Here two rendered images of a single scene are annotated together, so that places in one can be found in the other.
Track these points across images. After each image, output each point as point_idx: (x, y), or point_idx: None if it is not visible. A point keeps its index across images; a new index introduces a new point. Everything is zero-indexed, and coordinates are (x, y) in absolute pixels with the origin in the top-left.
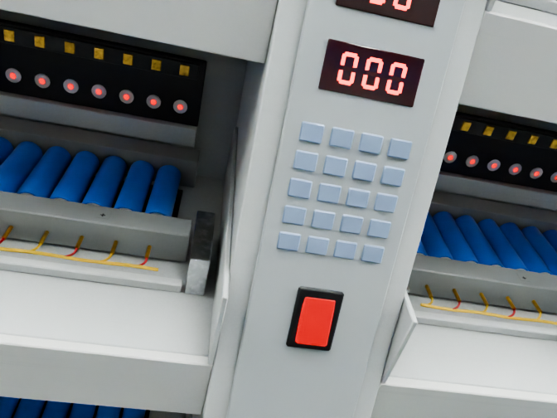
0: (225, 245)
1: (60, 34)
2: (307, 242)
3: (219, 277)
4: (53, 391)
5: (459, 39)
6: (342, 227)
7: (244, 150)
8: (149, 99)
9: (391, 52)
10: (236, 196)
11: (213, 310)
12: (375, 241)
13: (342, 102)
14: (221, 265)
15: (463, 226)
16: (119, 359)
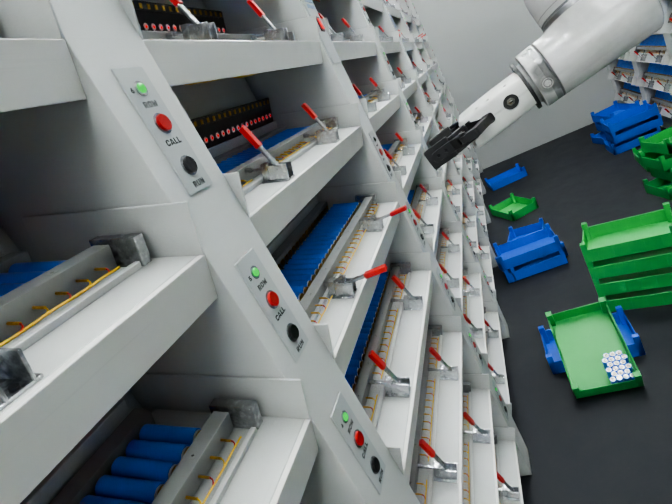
0: (295, 22)
1: (196, 8)
2: (309, 5)
3: (299, 31)
4: (311, 59)
5: None
6: (309, 1)
7: (277, 3)
8: (218, 29)
9: None
10: (283, 16)
11: (304, 40)
12: (312, 4)
13: None
14: (299, 26)
15: None
16: (313, 42)
